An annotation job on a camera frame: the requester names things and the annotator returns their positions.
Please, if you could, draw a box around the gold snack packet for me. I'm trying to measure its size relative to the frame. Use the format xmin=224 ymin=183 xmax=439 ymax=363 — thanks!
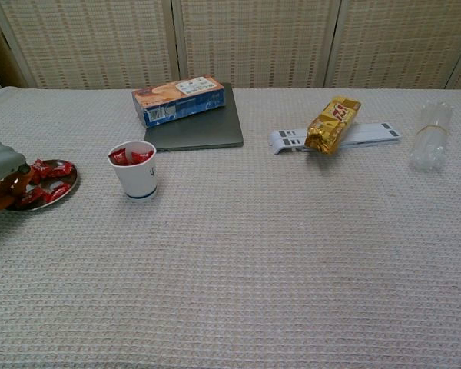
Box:
xmin=303 ymin=95 xmax=363 ymax=156

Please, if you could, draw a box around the orange blue biscuit box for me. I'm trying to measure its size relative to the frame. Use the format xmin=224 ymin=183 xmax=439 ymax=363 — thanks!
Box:
xmin=131 ymin=75 xmax=227 ymax=129

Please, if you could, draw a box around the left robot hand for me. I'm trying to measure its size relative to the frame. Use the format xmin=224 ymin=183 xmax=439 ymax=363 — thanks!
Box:
xmin=0 ymin=134 xmax=35 ymax=212

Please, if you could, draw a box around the woven folding screen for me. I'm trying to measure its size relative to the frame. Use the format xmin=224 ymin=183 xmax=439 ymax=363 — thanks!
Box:
xmin=0 ymin=0 xmax=461 ymax=91

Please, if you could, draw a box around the grey closed laptop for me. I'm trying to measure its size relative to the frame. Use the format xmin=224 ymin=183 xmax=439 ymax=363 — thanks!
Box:
xmin=144 ymin=82 xmax=245 ymax=151

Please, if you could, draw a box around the clear plastic tube bundle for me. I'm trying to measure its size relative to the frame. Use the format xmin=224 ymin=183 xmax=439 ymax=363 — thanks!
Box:
xmin=409 ymin=99 xmax=455 ymax=174

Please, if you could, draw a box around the white woven tablecloth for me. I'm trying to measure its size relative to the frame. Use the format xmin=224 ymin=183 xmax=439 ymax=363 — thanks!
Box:
xmin=0 ymin=87 xmax=461 ymax=369

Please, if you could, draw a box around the white paper cup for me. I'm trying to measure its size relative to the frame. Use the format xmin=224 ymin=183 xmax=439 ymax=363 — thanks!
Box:
xmin=107 ymin=140 xmax=159 ymax=203

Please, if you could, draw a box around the metal dish of red candies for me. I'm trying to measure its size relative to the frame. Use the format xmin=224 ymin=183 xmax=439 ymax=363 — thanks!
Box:
xmin=7 ymin=158 xmax=79 ymax=211

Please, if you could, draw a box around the red candy heap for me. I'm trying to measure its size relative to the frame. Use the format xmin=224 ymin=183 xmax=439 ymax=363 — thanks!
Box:
xmin=0 ymin=160 xmax=77 ymax=207

